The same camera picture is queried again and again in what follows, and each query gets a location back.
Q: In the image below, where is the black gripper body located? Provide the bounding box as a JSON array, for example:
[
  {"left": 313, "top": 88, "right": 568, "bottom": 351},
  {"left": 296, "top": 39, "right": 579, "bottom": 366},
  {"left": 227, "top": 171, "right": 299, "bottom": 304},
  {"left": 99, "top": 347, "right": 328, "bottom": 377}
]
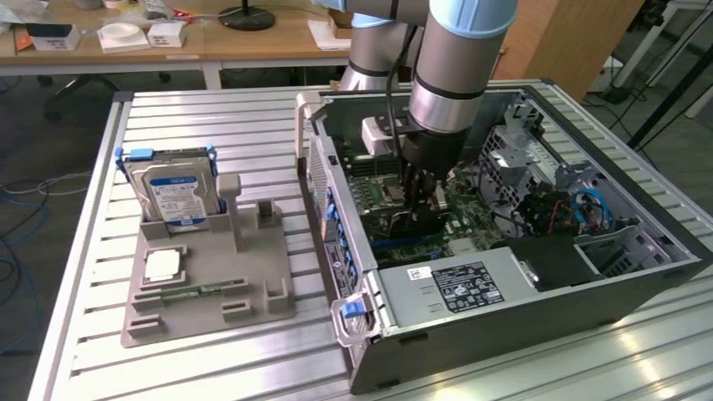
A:
[{"left": 399, "top": 129, "right": 471, "bottom": 180}]

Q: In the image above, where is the black graphics card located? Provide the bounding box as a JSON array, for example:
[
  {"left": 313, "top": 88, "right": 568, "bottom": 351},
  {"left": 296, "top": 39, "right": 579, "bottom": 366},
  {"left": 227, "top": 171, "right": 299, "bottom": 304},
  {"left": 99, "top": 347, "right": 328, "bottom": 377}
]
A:
[{"left": 384, "top": 185, "right": 451, "bottom": 246}]

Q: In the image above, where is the CPU socket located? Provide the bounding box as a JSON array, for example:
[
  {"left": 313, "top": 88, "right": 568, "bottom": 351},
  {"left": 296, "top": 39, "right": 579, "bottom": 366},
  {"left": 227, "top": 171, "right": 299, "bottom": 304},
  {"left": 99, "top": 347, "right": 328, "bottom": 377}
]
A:
[{"left": 377, "top": 175, "right": 408, "bottom": 201}]

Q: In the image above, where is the green motherboard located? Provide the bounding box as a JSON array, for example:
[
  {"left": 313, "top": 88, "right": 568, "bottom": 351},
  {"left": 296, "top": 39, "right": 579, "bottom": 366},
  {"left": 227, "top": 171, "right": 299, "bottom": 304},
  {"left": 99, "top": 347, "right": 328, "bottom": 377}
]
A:
[{"left": 336, "top": 140, "right": 508, "bottom": 268}]

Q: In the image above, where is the perforated metal drive cage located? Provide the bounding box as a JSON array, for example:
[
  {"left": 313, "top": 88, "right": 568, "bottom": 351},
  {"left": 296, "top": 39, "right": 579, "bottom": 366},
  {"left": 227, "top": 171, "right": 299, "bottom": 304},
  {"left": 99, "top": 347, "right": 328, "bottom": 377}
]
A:
[{"left": 479, "top": 94, "right": 564, "bottom": 218}]

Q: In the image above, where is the grey power supply unit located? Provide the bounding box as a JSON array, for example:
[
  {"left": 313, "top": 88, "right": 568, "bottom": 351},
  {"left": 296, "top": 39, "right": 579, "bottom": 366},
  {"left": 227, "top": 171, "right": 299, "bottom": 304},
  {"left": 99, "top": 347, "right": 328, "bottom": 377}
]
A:
[{"left": 377, "top": 246, "right": 540, "bottom": 329}]

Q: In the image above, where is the white paper booklet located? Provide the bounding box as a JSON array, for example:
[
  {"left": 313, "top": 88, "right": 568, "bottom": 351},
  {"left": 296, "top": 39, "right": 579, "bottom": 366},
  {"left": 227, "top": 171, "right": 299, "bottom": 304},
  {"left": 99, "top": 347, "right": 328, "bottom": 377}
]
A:
[{"left": 307, "top": 18, "right": 353, "bottom": 52}]

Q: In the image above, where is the wooden cabinet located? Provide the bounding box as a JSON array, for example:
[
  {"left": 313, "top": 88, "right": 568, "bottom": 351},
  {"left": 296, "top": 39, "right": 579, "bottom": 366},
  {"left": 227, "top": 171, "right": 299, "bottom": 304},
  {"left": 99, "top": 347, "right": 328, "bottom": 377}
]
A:
[{"left": 489, "top": 0, "right": 651, "bottom": 101}]

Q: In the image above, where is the brown cardboard box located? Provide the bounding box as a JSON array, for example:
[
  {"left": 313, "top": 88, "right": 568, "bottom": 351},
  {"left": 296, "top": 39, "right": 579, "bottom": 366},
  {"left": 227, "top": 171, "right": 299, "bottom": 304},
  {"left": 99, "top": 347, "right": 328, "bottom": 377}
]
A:
[{"left": 327, "top": 7, "right": 355, "bottom": 30}]

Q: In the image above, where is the black open PC case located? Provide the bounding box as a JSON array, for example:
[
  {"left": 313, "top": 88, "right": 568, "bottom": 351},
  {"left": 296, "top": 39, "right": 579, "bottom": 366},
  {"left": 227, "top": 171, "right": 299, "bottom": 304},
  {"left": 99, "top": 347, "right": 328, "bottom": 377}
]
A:
[{"left": 295, "top": 81, "right": 713, "bottom": 396}]

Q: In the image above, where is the metal disk bay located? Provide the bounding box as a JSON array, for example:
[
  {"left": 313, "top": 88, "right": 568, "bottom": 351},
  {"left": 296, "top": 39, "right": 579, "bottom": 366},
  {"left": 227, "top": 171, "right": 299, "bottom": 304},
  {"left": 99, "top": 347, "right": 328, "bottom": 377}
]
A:
[{"left": 573, "top": 219, "right": 676, "bottom": 277}]

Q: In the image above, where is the grey parts rack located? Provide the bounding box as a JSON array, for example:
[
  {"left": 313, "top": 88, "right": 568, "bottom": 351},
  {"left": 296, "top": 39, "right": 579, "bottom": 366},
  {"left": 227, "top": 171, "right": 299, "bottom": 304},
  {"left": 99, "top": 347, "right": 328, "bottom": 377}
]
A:
[{"left": 119, "top": 173, "right": 295, "bottom": 350}]

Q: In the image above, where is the wooden desk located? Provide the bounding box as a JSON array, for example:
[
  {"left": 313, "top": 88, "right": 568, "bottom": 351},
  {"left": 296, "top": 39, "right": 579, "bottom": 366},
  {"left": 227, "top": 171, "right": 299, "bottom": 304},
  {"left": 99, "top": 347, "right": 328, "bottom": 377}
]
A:
[{"left": 0, "top": 0, "right": 508, "bottom": 91}]

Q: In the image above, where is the hard disk in blue caddy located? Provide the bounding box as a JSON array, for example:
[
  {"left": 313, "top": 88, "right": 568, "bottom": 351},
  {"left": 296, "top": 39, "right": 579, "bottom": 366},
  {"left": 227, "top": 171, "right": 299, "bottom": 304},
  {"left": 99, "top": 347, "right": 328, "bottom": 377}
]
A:
[{"left": 112, "top": 144, "right": 220, "bottom": 234}]

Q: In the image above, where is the black tripod stand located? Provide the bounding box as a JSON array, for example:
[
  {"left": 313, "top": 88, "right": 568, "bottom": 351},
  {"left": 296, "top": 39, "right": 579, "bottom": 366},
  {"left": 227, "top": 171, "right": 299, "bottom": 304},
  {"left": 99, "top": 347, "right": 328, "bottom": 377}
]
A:
[{"left": 627, "top": 0, "right": 713, "bottom": 151}]

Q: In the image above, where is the black lamp base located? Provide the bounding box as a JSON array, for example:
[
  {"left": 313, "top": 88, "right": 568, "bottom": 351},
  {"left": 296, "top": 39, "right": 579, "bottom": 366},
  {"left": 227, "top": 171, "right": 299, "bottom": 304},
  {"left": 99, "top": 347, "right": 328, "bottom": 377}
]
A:
[{"left": 217, "top": 0, "right": 277, "bottom": 31}]

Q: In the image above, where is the green RAM stick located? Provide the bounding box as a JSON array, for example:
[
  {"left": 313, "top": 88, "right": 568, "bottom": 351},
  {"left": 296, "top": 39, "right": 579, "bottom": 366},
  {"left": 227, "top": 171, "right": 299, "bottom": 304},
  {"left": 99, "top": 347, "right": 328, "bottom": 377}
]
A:
[{"left": 159, "top": 282, "right": 229, "bottom": 298}]

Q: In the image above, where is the silver CPU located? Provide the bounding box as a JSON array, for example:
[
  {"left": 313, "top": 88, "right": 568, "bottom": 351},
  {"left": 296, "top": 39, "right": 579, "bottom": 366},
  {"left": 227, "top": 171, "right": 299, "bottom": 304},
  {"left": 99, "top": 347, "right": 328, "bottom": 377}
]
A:
[{"left": 143, "top": 251, "right": 183, "bottom": 282}]

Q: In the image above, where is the plain white box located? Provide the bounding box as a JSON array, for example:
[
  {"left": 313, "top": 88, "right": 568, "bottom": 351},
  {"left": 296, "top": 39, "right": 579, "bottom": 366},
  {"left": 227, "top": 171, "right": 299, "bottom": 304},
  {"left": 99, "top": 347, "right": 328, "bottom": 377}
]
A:
[{"left": 147, "top": 21, "right": 188, "bottom": 48}]

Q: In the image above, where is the white square dish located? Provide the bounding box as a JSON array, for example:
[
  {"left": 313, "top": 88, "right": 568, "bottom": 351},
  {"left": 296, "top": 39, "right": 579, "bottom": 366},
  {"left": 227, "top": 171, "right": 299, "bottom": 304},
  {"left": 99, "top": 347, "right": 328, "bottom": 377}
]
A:
[{"left": 97, "top": 23, "right": 152, "bottom": 54}]

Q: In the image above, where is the black office chair base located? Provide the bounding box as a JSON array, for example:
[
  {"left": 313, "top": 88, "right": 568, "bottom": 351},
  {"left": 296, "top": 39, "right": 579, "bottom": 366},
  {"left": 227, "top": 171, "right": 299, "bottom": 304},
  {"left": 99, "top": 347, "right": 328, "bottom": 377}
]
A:
[{"left": 36, "top": 73, "right": 173, "bottom": 122}]

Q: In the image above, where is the white box with dark top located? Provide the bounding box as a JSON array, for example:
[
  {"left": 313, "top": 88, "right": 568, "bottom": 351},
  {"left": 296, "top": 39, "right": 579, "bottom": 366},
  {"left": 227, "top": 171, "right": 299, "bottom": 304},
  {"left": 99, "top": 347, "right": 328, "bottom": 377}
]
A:
[{"left": 26, "top": 23, "right": 80, "bottom": 52}]

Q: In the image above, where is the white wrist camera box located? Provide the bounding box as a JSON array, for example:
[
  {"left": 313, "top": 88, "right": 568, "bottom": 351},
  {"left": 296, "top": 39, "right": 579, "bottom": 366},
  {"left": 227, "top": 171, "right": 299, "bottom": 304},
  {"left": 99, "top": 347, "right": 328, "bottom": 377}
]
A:
[{"left": 360, "top": 116, "right": 409, "bottom": 159}]

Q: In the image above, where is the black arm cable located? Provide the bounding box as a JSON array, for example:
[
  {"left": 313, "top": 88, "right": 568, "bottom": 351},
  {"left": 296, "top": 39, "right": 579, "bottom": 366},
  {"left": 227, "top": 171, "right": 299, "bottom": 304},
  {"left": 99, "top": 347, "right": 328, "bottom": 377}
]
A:
[{"left": 384, "top": 24, "right": 420, "bottom": 158}]

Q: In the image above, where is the red wire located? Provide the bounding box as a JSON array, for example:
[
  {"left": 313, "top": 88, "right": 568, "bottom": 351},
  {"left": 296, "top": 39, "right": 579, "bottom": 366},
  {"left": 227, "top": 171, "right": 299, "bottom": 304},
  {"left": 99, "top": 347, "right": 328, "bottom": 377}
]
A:
[{"left": 548, "top": 200, "right": 575, "bottom": 235}]

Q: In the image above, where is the blue wire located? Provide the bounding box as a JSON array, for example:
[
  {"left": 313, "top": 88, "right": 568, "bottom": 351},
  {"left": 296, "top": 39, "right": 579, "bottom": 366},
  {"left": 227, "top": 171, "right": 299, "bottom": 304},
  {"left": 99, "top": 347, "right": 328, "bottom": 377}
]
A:
[{"left": 573, "top": 187, "right": 615, "bottom": 235}]

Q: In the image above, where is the grey floor cable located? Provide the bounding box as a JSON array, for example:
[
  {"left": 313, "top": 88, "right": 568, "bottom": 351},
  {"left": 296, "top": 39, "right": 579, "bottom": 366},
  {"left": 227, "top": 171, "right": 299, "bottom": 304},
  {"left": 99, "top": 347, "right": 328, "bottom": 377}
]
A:
[{"left": 0, "top": 173, "right": 91, "bottom": 195}]

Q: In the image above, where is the blue floor cable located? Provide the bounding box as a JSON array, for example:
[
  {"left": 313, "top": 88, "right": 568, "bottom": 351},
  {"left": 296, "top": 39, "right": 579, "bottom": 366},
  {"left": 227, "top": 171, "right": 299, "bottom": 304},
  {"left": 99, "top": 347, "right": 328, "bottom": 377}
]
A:
[{"left": 0, "top": 179, "right": 51, "bottom": 356}]

